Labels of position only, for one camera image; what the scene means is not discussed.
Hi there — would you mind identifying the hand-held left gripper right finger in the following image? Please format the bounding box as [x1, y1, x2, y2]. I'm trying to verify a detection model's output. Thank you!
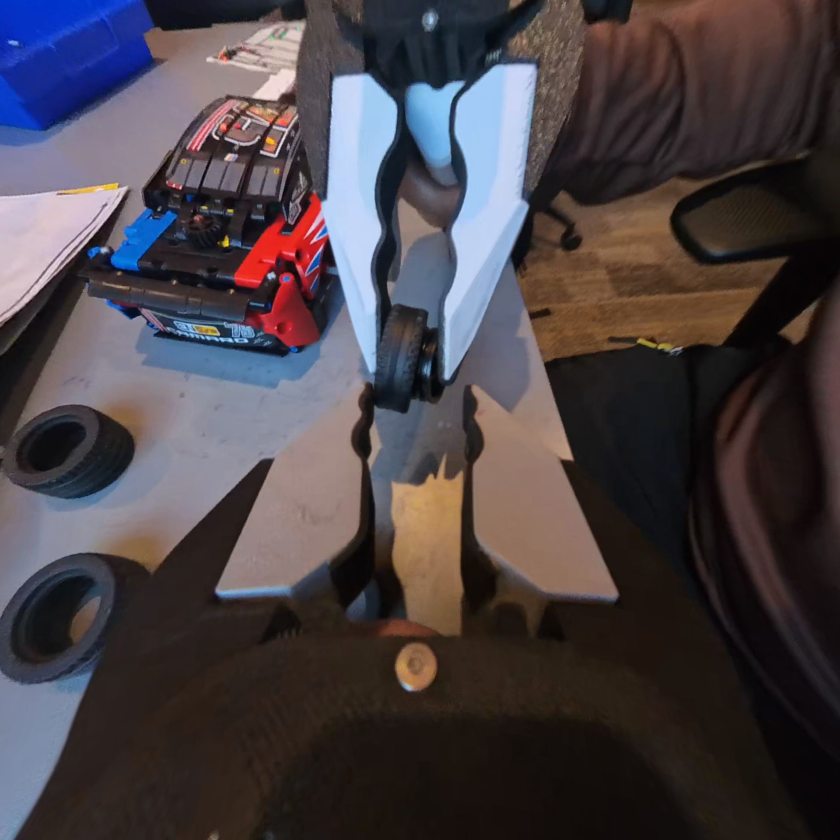
[459, 384, 621, 621]

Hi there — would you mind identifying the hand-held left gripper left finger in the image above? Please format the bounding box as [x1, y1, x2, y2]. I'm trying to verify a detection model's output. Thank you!
[215, 384, 376, 608]

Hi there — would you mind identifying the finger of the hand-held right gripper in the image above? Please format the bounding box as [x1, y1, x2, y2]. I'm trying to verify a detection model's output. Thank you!
[440, 61, 539, 383]
[323, 71, 404, 374]

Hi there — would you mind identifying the white brick race car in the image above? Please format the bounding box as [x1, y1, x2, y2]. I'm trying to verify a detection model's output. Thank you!
[79, 95, 342, 358]

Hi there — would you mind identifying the black toy tire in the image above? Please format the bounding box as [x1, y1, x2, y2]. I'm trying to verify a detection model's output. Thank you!
[1, 403, 136, 500]
[373, 304, 431, 416]
[0, 553, 152, 685]

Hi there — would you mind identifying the black toy wheel rim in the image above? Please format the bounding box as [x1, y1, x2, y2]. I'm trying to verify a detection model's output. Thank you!
[413, 325, 444, 404]

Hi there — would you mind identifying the instruction booklet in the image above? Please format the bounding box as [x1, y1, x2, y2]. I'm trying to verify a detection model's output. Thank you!
[0, 184, 130, 358]

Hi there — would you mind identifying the person's right forearm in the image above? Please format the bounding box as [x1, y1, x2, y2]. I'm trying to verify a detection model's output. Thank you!
[545, 0, 840, 204]

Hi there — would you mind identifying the person's right hand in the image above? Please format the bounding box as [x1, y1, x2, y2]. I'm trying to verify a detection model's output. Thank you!
[399, 163, 462, 228]

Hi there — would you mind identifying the holographic sticker sheet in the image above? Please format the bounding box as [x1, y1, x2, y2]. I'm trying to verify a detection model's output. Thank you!
[206, 20, 309, 99]

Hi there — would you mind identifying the person's brown garment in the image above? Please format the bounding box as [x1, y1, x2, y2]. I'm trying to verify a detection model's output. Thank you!
[545, 262, 840, 840]

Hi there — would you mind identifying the blue plastic bin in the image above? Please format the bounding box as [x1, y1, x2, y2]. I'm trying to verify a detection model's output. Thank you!
[0, 0, 155, 131]

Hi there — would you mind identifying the yellow black cord pull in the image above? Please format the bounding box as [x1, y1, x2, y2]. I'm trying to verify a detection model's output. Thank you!
[607, 335, 683, 358]

